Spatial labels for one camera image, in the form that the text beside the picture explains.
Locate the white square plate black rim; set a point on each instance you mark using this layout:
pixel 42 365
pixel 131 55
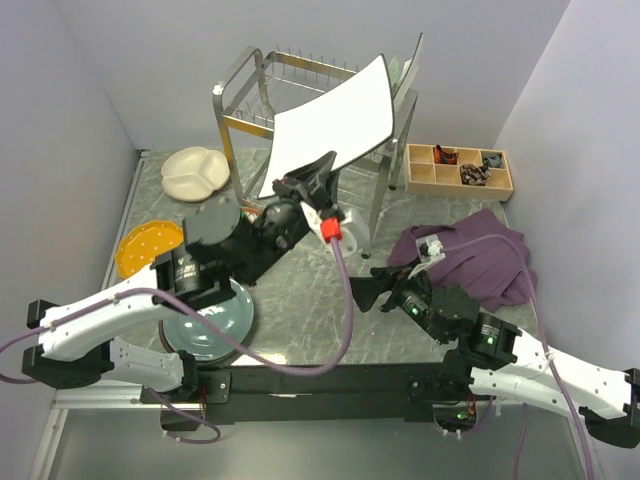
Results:
pixel 407 74

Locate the dark teal round plate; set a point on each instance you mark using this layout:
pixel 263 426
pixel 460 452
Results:
pixel 233 317

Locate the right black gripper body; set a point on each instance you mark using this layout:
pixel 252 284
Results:
pixel 411 294

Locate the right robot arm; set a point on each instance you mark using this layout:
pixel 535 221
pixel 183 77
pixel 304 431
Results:
pixel 493 357

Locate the steel dish rack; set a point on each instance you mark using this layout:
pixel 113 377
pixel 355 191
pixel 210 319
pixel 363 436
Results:
pixel 258 86

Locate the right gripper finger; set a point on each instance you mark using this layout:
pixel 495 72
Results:
pixel 366 291
pixel 389 272

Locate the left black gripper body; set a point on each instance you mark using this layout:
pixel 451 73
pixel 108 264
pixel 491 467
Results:
pixel 316 197

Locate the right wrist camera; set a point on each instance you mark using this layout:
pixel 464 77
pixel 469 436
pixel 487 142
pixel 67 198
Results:
pixel 430 252

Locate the light green plate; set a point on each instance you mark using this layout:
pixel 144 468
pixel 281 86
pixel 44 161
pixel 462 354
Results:
pixel 395 69

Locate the wooden compartment tray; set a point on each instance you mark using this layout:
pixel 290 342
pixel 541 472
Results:
pixel 423 176

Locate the black base beam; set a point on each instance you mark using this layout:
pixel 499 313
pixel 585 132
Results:
pixel 406 391

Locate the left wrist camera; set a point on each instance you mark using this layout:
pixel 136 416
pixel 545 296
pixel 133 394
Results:
pixel 352 233

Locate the purple cloth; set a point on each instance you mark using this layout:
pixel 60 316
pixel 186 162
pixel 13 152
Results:
pixel 491 271

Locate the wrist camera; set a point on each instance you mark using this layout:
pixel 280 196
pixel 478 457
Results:
pixel 430 252
pixel 352 233

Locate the grey item in tray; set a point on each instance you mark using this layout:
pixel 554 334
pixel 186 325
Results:
pixel 493 161

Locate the orange black item in tray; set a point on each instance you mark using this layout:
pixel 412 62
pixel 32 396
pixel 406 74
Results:
pixel 445 155

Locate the patterned cloth item in tray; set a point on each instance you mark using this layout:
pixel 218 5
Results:
pixel 474 175

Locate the orange dotted scalloped plate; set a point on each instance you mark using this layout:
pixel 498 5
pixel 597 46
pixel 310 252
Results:
pixel 144 243

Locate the cream square plate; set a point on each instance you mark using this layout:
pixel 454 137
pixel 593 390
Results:
pixel 351 120

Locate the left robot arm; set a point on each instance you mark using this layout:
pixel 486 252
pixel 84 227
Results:
pixel 79 344

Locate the aluminium rail frame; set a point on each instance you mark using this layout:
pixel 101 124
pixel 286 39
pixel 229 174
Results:
pixel 144 202

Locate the cream divided plate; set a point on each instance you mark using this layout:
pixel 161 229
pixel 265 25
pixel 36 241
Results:
pixel 193 174

